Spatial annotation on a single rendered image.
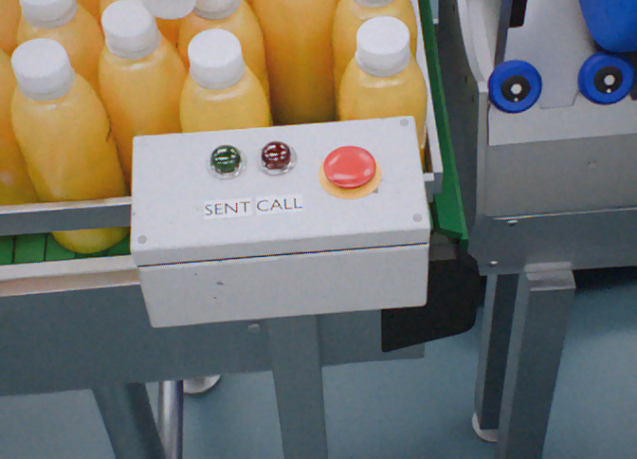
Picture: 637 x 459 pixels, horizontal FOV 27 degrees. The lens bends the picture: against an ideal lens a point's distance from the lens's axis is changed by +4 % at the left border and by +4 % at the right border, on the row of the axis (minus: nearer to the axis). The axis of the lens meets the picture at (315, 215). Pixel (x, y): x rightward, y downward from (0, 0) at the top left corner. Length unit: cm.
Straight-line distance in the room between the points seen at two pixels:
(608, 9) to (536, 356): 54
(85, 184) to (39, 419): 108
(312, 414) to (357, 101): 29
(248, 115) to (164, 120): 8
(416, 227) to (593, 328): 129
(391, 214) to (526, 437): 87
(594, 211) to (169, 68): 44
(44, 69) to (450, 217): 37
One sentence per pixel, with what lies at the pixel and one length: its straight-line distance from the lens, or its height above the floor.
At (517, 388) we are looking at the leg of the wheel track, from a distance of 157.
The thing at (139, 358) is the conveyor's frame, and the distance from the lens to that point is 119.
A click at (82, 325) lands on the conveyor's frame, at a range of 114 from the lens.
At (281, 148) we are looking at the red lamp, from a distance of 87.
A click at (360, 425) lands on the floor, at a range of 201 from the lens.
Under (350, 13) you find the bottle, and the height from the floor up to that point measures 107.
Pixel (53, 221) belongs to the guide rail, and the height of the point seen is 96.
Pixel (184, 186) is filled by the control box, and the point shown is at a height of 110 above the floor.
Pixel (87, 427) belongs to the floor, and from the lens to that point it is 206.
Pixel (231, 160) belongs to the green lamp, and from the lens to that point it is 87.
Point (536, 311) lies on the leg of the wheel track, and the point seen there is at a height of 58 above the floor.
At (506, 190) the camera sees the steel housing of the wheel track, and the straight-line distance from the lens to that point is 117.
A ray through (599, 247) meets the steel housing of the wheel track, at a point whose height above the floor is 69.
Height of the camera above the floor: 178
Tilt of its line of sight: 53 degrees down
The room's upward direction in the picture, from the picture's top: 4 degrees counter-clockwise
